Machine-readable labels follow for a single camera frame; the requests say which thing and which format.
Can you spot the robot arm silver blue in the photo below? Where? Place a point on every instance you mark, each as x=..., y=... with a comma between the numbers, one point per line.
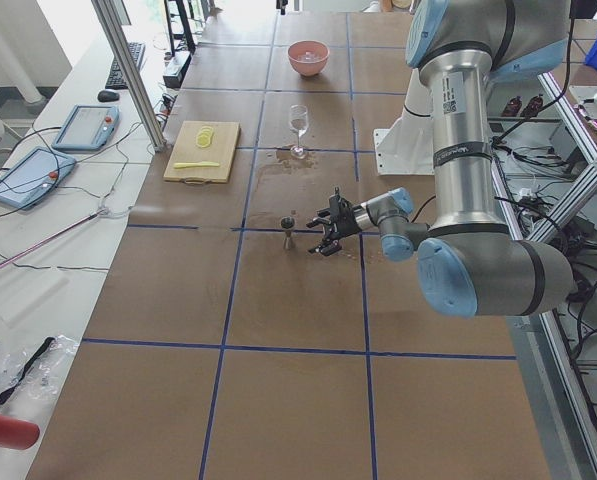
x=467, y=263

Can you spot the blue teach pendant near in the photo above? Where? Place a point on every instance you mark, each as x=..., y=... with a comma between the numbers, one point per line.
x=32, y=178

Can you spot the long metal grabber rod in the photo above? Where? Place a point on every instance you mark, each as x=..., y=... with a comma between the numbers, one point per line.
x=31, y=249

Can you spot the blue teach pendant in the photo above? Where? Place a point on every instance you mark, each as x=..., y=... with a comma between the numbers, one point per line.
x=87, y=128
x=32, y=178

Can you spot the red cylinder bottle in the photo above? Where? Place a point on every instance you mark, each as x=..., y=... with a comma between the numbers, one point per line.
x=17, y=434

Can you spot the aluminium frame post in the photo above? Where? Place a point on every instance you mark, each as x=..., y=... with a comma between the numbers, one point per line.
x=111, y=25

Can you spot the yellow plastic knife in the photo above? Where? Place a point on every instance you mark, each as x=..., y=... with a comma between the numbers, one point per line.
x=201, y=164

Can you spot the blue teach pendant far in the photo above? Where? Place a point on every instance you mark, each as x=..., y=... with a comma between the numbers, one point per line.
x=87, y=128

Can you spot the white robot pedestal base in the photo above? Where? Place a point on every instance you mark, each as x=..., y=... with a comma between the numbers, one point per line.
x=406, y=148

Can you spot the bamboo cutting board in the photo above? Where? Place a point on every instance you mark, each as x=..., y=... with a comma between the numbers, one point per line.
x=222, y=150

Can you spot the steel double jigger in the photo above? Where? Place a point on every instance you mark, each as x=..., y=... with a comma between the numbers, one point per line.
x=287, y=224

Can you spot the clear wine glass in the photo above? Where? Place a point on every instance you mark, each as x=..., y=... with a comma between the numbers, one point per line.
x=299, y=124

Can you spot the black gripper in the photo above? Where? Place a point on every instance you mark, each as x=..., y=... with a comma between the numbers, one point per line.
x=347, y=225

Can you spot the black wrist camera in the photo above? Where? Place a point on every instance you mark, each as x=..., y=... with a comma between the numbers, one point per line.
x=338, y=205

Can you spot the black computer mouse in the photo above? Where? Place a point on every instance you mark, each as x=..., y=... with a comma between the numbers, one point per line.
x=105, y=96

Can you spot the pink bowl with ice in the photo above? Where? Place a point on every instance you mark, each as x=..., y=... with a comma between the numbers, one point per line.
x=308, y=58

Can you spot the clear plastic bag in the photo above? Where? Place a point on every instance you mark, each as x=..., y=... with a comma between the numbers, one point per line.
x=35, y=372

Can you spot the lemon slice nearest board edge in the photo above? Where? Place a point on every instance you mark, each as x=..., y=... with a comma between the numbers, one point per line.
x=203, y=145

